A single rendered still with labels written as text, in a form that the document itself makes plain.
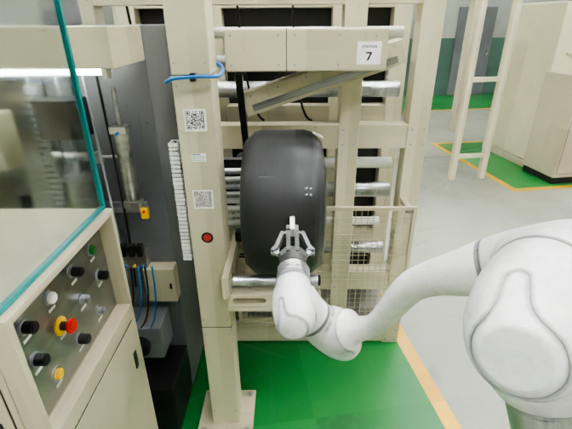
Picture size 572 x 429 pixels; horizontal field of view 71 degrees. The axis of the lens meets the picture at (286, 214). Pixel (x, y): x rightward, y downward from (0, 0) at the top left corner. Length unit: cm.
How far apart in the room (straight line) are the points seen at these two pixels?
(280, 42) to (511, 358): 135
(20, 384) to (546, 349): 99
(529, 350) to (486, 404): 206
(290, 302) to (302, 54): 99
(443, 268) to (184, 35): 103
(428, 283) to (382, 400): 167
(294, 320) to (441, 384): 171
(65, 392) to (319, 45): 138
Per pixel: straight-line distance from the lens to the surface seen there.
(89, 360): 141
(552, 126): 586
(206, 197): 151
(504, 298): 51
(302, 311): 95
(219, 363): 198
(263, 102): 178
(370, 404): 237
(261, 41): 163
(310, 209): 131
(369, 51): 165
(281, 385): 242
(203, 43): 139
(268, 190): 131
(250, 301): 162
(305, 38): 162
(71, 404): 131
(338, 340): 103
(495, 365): 52
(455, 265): 74
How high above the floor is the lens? 181
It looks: 26 degrees down
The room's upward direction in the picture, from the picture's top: straight up
